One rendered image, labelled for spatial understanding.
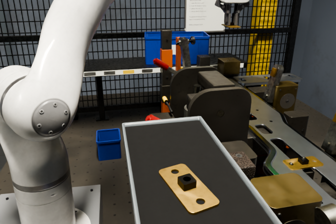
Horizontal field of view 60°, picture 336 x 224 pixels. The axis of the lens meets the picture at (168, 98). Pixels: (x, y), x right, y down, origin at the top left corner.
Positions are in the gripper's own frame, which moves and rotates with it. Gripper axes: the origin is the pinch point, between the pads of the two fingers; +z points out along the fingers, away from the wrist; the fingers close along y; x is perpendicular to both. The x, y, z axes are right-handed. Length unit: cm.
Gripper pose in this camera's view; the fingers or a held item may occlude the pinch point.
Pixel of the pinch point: (231, 19)
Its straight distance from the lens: 104.3
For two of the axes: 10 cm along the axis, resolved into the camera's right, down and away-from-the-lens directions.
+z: 0.0, 9.3, 3.6
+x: -2.1, -3.5, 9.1
